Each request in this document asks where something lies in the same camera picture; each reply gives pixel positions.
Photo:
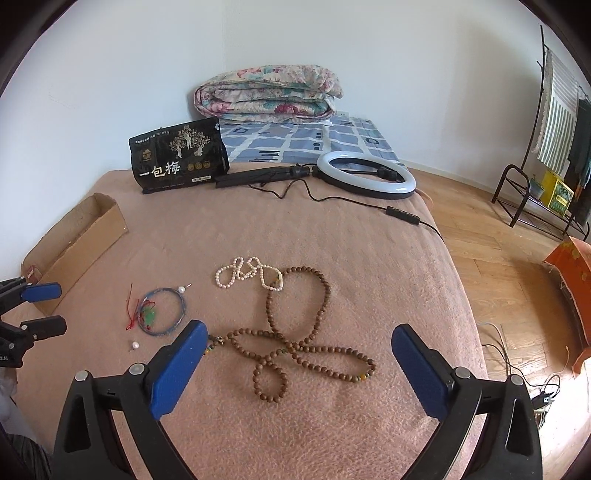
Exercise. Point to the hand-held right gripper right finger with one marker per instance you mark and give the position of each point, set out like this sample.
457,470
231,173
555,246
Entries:
418,369

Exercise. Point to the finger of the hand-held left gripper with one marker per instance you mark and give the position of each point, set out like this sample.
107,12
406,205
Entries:
42,292
44,326

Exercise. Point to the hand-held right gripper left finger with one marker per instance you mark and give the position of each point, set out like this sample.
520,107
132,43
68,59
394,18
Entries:
178,369

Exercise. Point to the blue bangle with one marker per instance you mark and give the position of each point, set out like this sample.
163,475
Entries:
161,290

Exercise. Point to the cardboard box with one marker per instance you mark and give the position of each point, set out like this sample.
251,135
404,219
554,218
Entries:
106,217

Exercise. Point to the grey striped cloth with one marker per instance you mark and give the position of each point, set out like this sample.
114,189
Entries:
27,459

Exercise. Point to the orange patterned cloth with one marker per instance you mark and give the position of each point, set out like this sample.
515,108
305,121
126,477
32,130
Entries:
570,277

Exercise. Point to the black snack bag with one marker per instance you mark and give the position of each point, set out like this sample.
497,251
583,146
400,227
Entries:
175,157

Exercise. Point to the black tripod stand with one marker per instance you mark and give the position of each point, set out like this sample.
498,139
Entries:
249,177

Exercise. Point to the black metal clothes rack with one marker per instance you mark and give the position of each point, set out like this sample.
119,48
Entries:
508,168

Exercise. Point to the yellow green box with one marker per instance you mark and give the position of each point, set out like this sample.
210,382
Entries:
558,194

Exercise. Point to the blue checked bed sheet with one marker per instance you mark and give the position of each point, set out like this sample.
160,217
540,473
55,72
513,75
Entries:
295,138

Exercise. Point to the dark hanging clothes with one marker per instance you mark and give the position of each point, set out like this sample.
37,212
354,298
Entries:
582,152

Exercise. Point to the striped hanging towel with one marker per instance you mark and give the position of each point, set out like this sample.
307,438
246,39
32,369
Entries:
554,129

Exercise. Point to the folded floral quilt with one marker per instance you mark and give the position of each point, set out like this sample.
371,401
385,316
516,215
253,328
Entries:
268,92

